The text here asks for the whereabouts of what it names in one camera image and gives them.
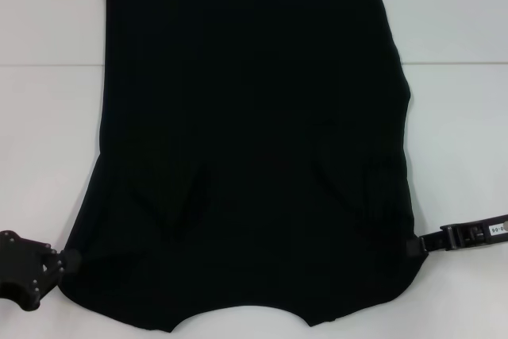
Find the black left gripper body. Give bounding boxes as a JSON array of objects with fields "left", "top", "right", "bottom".
[{"left": 0, "top": 235, "right": 56, "bottom": 310}]

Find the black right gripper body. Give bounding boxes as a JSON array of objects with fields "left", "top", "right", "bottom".
[{"left": 484, "top": 218, "right": 508, "bottom": 252}]

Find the black T-shirt with FREE print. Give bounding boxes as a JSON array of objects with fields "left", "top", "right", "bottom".
[{"left": 59, "top": 0, "right": 428, "bottom": 322}]

